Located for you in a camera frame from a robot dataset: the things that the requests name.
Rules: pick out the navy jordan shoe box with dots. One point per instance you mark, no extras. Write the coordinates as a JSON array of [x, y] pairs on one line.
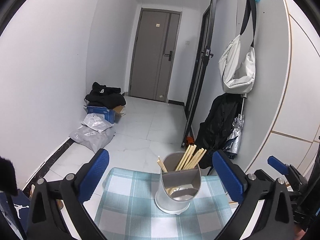
[[21, 207]]

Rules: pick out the white utensil holder cup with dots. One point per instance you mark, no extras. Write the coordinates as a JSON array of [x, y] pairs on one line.
[[177, 189]]

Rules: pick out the black framed glass door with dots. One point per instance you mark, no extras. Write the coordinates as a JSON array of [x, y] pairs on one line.
[[203, 56]]

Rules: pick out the person right hand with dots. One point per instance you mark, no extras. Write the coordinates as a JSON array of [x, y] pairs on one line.
[[299, 233]]

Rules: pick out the grey entrance door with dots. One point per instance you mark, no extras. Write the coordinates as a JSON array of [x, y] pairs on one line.
[[153, 54]]

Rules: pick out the wooden chopstick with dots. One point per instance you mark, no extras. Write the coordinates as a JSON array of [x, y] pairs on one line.
[[201, 156], [194, 160], [162, 166], [185, 159]]

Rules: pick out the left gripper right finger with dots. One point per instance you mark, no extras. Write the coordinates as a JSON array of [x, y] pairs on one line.
[[276, 217]]

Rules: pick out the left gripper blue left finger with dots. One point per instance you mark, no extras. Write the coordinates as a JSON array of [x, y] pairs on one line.
[[45, 220]]

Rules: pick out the grey plastic parcel bags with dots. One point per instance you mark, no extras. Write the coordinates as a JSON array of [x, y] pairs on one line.
[[95, 132]]

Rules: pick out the black hanging jacket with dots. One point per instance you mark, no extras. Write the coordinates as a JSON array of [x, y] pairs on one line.
[[217, 126]]

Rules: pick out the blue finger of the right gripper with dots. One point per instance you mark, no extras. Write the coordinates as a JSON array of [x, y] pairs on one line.
[[279, 166]]

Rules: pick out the black clothes pile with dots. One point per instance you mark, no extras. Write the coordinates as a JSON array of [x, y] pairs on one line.
[[103, 96]]

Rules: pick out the blue cardboard box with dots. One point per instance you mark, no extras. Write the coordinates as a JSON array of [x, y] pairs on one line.
[[111, 115]]

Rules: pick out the silver folded umbrella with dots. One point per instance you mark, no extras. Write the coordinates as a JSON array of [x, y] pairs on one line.
[[232, 145]]

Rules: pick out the white sling bag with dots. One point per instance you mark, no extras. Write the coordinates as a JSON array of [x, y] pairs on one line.
[[239, 77]]

